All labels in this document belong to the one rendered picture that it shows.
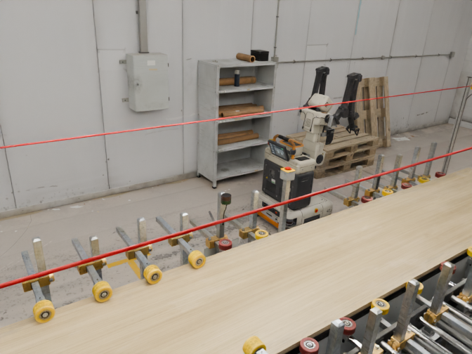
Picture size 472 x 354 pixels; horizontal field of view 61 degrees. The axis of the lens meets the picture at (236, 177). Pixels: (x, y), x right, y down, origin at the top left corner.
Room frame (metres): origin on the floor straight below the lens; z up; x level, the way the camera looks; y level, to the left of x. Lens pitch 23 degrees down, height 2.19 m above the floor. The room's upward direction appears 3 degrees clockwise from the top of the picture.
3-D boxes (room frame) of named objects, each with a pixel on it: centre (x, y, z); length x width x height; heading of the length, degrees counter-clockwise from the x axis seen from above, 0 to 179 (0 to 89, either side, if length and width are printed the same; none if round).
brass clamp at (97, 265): (1.67, 0.71, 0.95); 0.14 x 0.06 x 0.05; 126
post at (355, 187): (2.84, -0.94, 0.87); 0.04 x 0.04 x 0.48; 36
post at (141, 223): (1.83, 0.49, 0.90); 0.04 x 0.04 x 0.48; 36
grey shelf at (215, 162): (5.09, 0.04, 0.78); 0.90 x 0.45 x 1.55; 126
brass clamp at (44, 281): (1.52, 0.91, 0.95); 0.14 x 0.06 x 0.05; 126
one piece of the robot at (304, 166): (3.90, -0.57, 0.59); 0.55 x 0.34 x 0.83; 35
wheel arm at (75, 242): (1.67, 0.73, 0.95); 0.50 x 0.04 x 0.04; 36
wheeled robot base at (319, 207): (3.95, -0.64, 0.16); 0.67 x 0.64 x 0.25; 125
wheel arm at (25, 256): (1.53, 0.94, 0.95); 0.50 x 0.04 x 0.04; 36
